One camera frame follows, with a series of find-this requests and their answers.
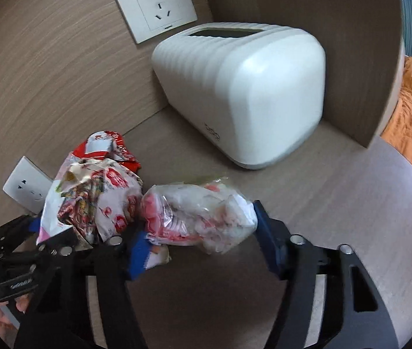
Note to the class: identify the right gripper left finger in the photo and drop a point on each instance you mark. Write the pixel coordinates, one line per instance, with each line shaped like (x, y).
(58, 315)

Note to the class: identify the person's left hand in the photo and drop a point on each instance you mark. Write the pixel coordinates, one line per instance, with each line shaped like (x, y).
(12, 311)

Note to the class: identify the grey bedside table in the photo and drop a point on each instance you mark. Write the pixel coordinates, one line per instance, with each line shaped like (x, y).
(335, 232)

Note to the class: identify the white wall socket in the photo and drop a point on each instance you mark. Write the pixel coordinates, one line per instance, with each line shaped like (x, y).
(28, 185)
(149, 18)

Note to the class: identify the upper white wall socket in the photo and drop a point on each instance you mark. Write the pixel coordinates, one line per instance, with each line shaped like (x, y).
(149, 18)

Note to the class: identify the white ribbed tissue box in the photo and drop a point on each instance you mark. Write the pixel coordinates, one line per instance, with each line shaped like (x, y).
(256, 91)

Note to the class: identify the pink white wrapper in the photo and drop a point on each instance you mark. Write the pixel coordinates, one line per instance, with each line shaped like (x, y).
(158, 256)

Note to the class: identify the clear pink plastic bag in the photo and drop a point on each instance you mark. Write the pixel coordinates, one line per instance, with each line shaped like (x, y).
(214, 216)

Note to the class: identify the red patterned snack bag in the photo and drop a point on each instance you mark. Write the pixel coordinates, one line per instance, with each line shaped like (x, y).
(96, 192)

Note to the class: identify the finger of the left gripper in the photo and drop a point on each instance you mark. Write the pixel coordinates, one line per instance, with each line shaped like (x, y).
(63, 245)
(35, 224)

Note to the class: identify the lower white wall socket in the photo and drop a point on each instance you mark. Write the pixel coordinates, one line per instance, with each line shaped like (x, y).
(28, 185)

